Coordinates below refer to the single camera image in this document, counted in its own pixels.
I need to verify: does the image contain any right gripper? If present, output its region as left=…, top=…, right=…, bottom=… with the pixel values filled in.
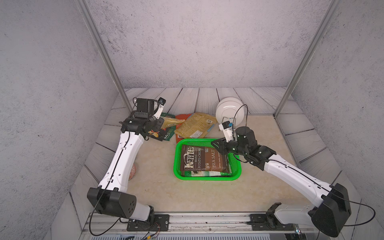
left=210, top=136, right=249, bottom=158

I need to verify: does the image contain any sour cream onion chips bag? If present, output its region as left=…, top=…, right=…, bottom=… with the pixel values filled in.
left=149, top=117, right=185, bottom=141

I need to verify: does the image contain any brown Kettle chips bag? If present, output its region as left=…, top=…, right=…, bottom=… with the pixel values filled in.
left=181, top=146, right=230, bottom=173

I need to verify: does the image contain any green white chips bag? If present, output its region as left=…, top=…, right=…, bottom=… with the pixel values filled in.
left=181, top=171, right=233, bottom=177

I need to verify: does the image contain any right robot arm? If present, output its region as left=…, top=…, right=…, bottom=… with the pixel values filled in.
left=211, top=122, right=352, bottom=238

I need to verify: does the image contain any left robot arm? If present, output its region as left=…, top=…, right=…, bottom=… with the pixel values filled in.
left=87, top=98, right=166, bottom=224

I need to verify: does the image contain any green plastic basket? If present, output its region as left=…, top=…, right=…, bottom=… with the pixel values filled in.
left=173, top=139, right=242, bottom=181

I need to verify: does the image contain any tan chips bag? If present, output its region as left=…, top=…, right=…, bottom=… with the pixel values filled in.
left=175, top=113, right=217, bottom=139

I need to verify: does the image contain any dark green snack bag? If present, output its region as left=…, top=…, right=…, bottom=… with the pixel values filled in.
left=161, top=113, right=176, bottom=141

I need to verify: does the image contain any white plate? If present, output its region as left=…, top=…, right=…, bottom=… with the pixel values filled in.
left=215, top=97, right=247, bottom=126

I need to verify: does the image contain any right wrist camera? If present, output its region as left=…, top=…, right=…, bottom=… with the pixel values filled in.
left=219, top=121, right=234, bottom=143

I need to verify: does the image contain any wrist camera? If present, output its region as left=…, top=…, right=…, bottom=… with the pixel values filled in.
left=219, top=121, right=234, bottom=143
left=154, top=98, right=166, bottom=119

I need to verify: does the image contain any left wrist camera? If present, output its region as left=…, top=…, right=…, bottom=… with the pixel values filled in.
left=154, top=98, right=166, bottom=119

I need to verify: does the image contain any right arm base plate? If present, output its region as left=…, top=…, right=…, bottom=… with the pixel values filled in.
left=246, top=214, right=296, bottom=231

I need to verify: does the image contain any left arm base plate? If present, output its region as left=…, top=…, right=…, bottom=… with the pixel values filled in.
left=127, top=214, right=170, bottom=232

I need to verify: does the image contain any aluminium front rail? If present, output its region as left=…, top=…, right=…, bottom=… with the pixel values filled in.
left=78, top=211, right=328, bottom=240

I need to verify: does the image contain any left frame post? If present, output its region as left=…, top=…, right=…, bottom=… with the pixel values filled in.
left=75, top=0, right=132, bottom=114

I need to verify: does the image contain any frame post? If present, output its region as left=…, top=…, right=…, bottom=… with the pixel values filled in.
left=273, top=0, right=342, bottom=120
left=75, top=0, right=132, bottom=114

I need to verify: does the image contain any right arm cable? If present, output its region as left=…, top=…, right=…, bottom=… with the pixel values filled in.
left=232, top=103, right=376, bottom=240

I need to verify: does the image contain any right frame post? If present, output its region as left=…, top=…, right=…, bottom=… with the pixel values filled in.
left=273, top=0, right=342, bottom=120

